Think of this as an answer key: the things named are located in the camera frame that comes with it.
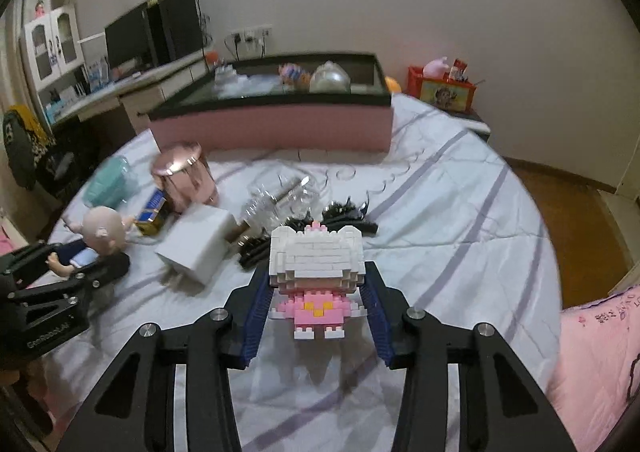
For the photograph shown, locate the white charger block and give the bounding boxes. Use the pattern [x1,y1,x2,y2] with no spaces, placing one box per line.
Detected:
[155,203,238,285]

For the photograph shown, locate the rose gold jar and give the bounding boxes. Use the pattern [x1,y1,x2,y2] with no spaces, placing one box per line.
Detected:
[151,142,220,213]

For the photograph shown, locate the low black white bench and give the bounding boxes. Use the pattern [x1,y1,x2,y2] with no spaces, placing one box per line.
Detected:
[450,107,493,143]

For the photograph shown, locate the clothes on chair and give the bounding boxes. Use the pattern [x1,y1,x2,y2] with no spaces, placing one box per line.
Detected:
[2,105,58,188]

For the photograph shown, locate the white pink block figure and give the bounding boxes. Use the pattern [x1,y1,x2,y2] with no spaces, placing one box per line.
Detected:
[268,221,363,340]

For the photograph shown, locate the white figure lamp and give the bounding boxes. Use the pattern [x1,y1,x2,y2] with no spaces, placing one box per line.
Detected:
[309,61,351,93]

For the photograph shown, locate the blue gold small box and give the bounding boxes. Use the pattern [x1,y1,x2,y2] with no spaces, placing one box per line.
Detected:
[134,189,168,237]

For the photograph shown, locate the black computer tower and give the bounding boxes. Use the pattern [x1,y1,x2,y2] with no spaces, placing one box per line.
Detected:
[145,0,203,63]

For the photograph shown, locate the pink printed quilt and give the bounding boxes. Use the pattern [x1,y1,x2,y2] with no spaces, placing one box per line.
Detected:
[545,285,640,452]

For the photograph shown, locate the teal sponge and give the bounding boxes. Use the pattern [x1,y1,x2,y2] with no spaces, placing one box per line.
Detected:
[82,155,136,207]

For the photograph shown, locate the white wardrobe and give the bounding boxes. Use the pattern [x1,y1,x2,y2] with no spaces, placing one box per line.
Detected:
[595,97,640,213]

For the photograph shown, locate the orange blue striped object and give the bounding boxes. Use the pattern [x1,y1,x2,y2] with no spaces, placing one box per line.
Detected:
[277,63,311,89]

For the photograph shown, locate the black office chair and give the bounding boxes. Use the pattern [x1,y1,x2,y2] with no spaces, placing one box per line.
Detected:
[40,132,101,203]

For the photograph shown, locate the blue white box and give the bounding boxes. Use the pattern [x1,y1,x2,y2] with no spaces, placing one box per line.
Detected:
[85,60,108,88]

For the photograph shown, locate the white desk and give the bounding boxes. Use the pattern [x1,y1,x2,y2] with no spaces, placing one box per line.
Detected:
[42,50,211,133]

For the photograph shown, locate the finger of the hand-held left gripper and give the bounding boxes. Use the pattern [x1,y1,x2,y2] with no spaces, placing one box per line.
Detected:
[0,241,51,288]
[7,252,132,313]

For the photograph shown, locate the pink box with dark lining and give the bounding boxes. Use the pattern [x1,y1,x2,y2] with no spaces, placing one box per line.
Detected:
[147,52,393,155]

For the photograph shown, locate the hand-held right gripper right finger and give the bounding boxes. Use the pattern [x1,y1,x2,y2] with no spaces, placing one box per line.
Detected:
[360,259,581,452]

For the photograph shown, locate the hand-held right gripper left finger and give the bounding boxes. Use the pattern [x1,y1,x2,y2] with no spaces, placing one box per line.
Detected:
[55,267,273,452]

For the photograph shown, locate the wall power outlet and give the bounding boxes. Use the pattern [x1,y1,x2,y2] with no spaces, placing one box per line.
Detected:
[224,24,275,46]

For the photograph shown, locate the clear plastic box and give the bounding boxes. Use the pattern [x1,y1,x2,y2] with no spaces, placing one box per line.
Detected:
[227,75,281,96]

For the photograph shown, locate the white glass-door cabinet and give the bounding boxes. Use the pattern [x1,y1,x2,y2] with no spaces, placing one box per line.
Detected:
[20,5,86,100]

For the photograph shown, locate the black power cables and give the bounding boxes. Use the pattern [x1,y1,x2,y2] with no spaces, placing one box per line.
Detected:
[226,35,267,59]

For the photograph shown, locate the black hair clip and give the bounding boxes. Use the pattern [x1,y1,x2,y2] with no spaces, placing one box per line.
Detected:
[284,215,317,233]
[322,199,379,236]
[237,229,275,269]

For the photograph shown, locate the red storage crate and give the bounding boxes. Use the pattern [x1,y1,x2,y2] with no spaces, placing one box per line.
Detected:
[407,65,477,113]

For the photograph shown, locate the black monitor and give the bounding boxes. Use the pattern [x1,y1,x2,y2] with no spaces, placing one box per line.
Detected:
[104,2,151,70]

